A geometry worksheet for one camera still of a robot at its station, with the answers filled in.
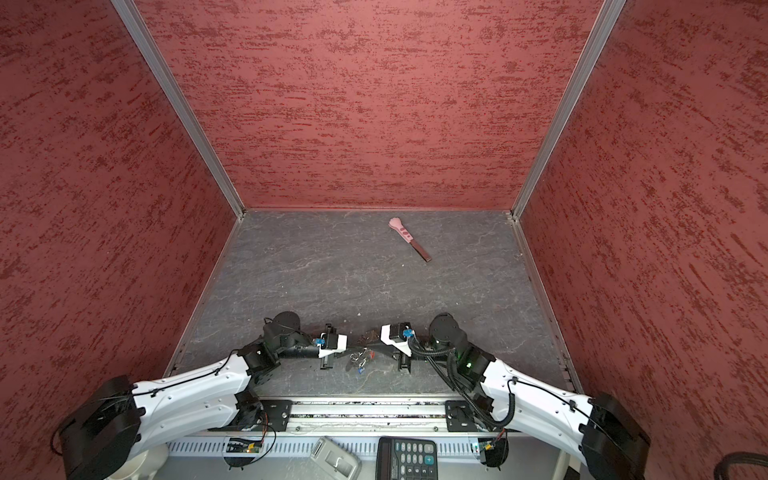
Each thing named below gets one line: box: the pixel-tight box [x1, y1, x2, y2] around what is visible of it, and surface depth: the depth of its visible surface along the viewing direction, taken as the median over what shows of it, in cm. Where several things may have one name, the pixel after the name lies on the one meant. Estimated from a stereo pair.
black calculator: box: [376, 436, 438, 480], surface depth 68 cm
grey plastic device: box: [310, 436, 362, 480], surface depth 68 cm
